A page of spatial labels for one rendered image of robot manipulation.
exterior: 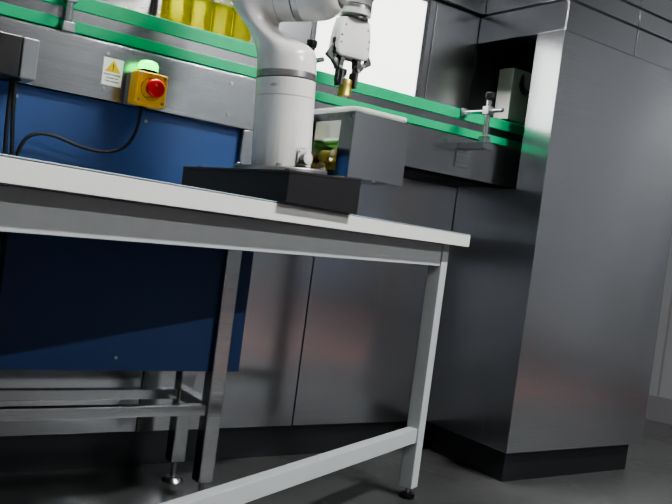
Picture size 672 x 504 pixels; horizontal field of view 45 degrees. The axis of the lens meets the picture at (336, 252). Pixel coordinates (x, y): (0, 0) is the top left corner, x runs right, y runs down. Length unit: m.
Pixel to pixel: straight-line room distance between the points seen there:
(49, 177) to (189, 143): 0.86
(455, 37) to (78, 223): 1.86
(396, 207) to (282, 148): 1.10
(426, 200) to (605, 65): 0.71
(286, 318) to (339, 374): 0.28
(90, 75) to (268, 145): 0.45
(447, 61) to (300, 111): 1.25
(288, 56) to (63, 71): 0.50
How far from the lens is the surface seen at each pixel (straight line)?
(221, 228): 1.42
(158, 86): 1.77
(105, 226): 1.23
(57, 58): 1.81
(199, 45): 1.96
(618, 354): 2.93
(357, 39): 2.11
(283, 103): 1.58
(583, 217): 2.69
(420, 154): 2.41
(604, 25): 2.77
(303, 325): 2.46
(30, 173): 1.08
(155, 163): 1.89
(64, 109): 1.83
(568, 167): 2.62
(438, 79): 2.74
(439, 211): 2.75
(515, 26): 2.77
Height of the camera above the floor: 0.71
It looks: 1 degrees down
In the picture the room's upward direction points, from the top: 8 degrees clockwise
